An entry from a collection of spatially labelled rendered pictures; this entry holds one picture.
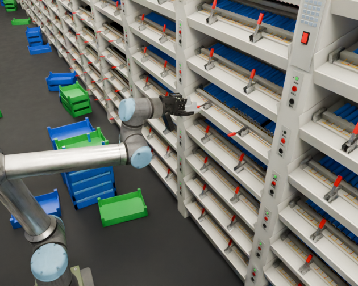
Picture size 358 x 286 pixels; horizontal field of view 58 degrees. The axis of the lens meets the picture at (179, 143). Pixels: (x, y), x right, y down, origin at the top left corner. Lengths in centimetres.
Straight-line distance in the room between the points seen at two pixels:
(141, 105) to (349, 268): 93
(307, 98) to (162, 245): 135
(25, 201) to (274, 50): 113
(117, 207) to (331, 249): 148
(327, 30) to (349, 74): 13
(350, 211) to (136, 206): 152
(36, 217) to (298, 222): 109
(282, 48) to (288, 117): 22
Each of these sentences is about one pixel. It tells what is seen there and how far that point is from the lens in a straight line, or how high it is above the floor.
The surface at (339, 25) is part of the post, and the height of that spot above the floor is 140.
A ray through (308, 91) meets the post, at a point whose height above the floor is 122.
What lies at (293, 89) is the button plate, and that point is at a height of 121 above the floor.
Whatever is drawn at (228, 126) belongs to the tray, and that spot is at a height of 90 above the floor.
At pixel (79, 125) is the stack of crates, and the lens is 258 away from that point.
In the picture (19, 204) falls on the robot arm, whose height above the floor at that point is 68.
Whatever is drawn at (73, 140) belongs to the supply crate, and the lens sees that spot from 227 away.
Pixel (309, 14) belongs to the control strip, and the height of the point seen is 143.
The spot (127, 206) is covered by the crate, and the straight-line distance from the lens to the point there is 231.
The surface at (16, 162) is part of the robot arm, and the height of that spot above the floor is 97.
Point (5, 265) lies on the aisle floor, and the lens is 224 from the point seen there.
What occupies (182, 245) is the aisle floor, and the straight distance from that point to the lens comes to 207.
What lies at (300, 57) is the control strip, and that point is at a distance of 103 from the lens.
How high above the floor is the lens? 165
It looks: 35 degrees down
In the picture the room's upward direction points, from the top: straight up
